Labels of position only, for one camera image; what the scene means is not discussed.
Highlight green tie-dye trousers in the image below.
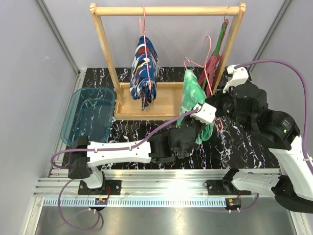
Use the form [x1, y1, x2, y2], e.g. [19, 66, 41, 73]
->
[179, 69, 214, 144]

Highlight green hanger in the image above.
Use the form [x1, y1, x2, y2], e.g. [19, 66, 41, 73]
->
[201, 22, 228, 90]

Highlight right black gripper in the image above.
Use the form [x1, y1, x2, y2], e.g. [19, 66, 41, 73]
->
[206, 83, 251, 132]

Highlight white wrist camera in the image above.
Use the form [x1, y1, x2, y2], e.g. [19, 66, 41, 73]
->
[190, 102, 217, 125]
[223, 65, 249, 94]

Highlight blue patterned trousers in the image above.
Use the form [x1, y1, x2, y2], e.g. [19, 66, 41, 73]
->
[130, 36, 158, 110]

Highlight pink wire hanger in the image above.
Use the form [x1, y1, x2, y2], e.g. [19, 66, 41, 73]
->
[183, 35, 224, 133]
[139, 5, 152, 90]

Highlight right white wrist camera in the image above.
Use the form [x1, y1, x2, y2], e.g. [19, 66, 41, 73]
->
[223, 65, 249, 94]

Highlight maroon tank top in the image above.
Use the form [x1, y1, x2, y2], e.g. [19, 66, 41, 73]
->
[198, 19, 229, 97]

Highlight wooden clothes rack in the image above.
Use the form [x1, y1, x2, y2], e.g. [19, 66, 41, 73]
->
[90, 2, 246, 120]

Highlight aluminium mounting rail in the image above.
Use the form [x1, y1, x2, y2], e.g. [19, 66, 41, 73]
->
[33, 168, 282, 208]

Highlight blue transparent plastic bin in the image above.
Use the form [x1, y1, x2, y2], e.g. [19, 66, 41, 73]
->
[60, 87, 116, 146]

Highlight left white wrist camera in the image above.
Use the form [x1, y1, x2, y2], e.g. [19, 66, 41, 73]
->
[190, 102, 217, 125]

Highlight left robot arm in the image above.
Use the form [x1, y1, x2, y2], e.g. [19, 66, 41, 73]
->
[68, 117, 209, 194]

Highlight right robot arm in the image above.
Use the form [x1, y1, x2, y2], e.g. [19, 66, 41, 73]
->
[205, 82, 313, 213]

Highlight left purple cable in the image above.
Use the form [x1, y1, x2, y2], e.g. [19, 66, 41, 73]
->
[50, 109, 199, 231]

